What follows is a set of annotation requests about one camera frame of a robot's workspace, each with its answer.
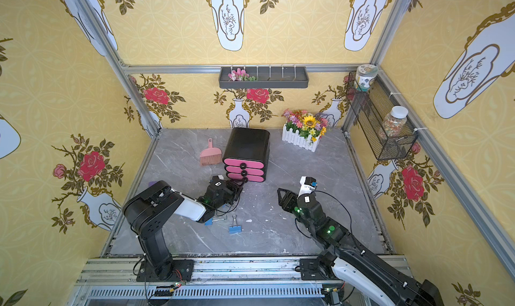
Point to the grey wall shelf tray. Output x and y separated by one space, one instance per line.
268 77

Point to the small pink flowers on shelf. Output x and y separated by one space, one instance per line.
241 75

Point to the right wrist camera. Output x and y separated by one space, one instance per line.
307 185

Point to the metal base rail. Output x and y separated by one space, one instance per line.
221 278

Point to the pink bottom drawer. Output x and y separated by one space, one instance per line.
249 178

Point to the black drawer cabinet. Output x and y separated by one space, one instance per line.
249 144

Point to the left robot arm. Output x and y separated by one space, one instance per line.
148 211

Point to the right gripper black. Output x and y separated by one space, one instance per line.
290 201

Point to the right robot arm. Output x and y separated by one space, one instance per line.
346 258

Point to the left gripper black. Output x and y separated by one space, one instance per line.
229 189

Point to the pink hand broom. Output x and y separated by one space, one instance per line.
211 155

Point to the black wire wall basket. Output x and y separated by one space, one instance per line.
370 109

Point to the jar of colorful sprinkles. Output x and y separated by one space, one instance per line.
393 122

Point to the pink top drawer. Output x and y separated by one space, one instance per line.
243 164

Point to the flower box with white fence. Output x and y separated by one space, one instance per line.
303 129

